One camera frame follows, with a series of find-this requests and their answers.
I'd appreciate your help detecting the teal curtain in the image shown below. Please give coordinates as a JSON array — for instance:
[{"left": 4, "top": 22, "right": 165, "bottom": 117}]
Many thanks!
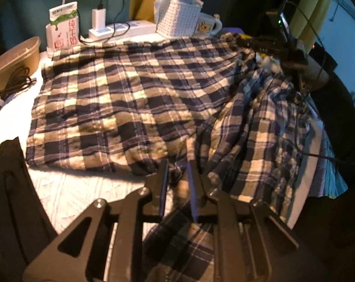
[{"left": 0, "top": 0, "right": 137, "bottom": 54}]

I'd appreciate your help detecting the white cartoon mug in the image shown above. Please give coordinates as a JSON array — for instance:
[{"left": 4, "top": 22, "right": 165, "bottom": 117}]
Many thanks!
[{"left": 195, "top": 13, "right": 224, "bottom": 38}]

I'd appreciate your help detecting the brown plastic container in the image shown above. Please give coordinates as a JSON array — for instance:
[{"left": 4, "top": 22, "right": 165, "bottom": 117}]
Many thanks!
[{"left": 0, "top": 36, "right": 41, "bottom": 92}]

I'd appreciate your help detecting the white perforated basket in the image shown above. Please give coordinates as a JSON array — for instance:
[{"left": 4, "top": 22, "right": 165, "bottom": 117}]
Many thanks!
[{"left": 156, "top": 0, "right": 203, "bottom": 37}]

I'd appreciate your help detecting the white usb charger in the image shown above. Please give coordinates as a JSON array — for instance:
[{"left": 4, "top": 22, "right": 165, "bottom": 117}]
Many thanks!
[{"left": 91, "top": 8, "right": 107, "bottom": 31}]

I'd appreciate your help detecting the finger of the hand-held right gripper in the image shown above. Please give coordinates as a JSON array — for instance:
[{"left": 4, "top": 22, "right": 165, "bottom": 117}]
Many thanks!
[{"left": 235, "top": 35, "right": 284, "bottom": 59}]

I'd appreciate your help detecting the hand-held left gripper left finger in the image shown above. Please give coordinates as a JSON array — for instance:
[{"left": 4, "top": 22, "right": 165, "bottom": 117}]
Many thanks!
[{"left": 23, "top": 159, "right": 170, "bottom": 282}]

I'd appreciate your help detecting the milk carton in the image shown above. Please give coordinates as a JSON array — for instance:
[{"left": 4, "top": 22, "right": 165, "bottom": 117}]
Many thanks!
[{"left": 49, "top": 1, "right": 79, "bottom": 49}]

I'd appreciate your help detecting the purple object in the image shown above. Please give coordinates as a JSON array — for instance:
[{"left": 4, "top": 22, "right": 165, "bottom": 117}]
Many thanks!
[{"left": 221, "top": 27, "right": 246, "bottom": 36}]

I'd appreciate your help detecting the dark cloth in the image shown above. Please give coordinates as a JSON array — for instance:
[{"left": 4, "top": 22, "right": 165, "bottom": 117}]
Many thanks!
[{"left": 0, "top": 137, "right": 58, "bottom": 282}]

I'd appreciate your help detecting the blue striped sheet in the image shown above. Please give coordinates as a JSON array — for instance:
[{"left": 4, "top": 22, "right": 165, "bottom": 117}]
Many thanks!
[{"left": 309, "top": 103, "right": 349, "bottom": 201}]

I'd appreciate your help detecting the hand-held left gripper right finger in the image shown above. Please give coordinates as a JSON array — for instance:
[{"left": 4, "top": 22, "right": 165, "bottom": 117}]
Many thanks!
[{"left": 187, "top": 160, "right": 300, "bottom": 282}]

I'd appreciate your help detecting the white charger with cable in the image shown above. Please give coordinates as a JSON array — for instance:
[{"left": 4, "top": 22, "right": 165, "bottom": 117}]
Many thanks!
[{"left": 77, "top": 0, "right": 131, "bottom": 45}]

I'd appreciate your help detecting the plaid flannel shirt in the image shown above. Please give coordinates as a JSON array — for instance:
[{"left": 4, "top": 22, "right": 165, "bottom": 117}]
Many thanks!
[{"left": 25, "top": 32, "right": 325, "bottom": 282}]

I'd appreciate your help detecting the white power strip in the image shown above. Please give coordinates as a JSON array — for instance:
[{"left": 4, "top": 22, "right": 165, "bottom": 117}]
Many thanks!
[{"left": 88, "top": 20, "right": 157, "bottom": 40}]

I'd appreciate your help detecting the black cable bundle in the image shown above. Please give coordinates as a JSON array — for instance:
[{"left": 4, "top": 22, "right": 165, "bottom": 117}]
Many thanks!
[{"left": 0, "top": 66, "right": 38, "bottom": 124}]

